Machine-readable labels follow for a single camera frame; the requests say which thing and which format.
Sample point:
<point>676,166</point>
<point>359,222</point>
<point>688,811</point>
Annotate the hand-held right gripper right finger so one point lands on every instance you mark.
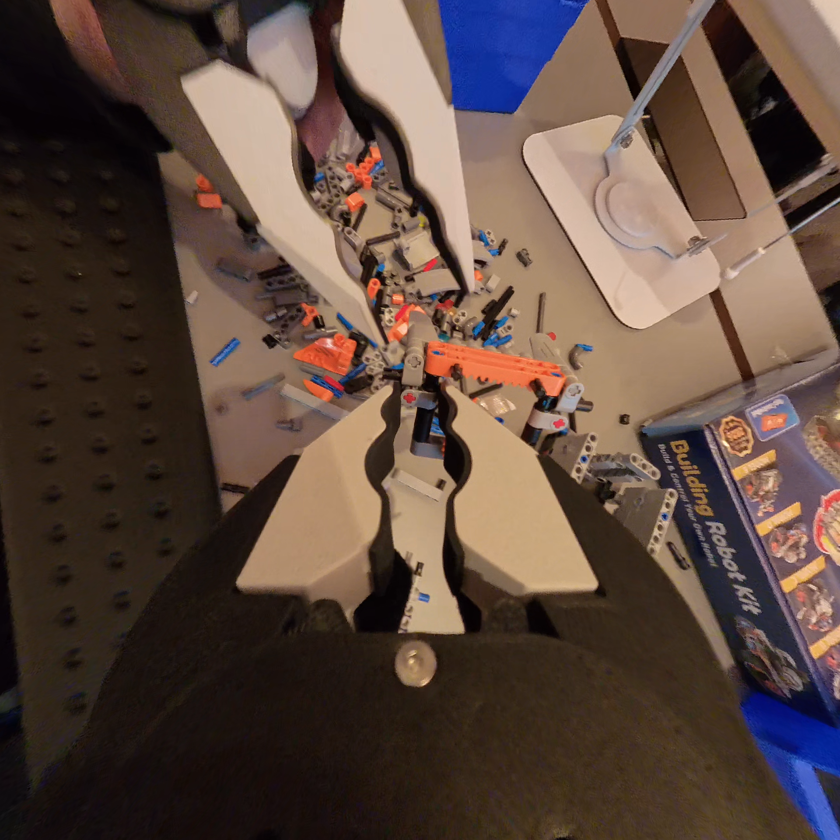
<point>532,538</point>

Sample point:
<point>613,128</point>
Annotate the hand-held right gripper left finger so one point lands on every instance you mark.
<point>309,538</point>

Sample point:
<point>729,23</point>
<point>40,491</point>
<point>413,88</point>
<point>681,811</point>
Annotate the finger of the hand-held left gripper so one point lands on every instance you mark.
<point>256,145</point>
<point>414,118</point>

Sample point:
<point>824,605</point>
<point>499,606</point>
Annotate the grey building kit robot assembly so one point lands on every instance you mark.
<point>630,499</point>

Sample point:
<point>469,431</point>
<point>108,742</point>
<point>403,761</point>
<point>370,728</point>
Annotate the blue plastic bin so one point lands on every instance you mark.
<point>801,748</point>
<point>505,53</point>

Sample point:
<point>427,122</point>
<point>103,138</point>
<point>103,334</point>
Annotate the orange and grey wing assembly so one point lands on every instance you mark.
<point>492,361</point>

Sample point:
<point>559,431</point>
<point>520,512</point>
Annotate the pile of small building pieces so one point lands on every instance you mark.
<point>328,355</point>

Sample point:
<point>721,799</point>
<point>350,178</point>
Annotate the white booklet stand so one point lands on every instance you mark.
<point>578,184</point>

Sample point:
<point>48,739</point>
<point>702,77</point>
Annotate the blue robot kit box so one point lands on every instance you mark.
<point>709,525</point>

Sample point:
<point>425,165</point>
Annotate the black perforated mat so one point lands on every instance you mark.
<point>92,394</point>

